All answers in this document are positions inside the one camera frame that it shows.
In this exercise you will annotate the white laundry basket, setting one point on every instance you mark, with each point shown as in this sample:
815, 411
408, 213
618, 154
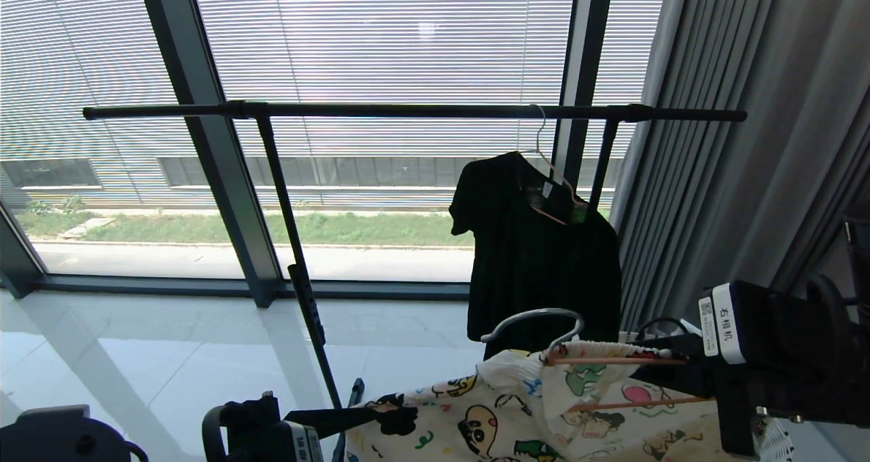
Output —
778, 445

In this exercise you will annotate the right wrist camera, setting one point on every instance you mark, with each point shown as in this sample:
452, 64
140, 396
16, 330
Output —
761, 326

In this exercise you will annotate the grey curtain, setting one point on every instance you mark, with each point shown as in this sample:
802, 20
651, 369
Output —
747, 143

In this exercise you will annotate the pink clothes hanger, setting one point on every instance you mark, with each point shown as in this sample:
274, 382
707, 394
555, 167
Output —
554, 173
612, 361

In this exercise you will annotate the window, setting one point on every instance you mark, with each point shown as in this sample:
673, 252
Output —
374, 41

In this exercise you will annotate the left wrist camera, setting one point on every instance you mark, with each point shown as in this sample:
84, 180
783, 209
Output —
272, 435

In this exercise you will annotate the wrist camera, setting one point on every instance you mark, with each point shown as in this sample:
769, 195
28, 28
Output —
272, 435
761, 326

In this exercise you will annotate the black clothes rack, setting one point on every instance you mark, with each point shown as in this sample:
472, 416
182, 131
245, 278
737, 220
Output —
408, 111

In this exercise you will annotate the black garment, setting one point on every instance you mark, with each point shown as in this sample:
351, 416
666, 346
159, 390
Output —
530, 278

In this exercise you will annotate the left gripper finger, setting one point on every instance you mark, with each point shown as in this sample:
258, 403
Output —
333, 421

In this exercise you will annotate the cream printed garment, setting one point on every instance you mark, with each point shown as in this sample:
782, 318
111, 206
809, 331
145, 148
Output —
510, 421

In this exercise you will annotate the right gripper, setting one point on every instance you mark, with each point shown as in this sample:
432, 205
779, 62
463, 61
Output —
737, 414

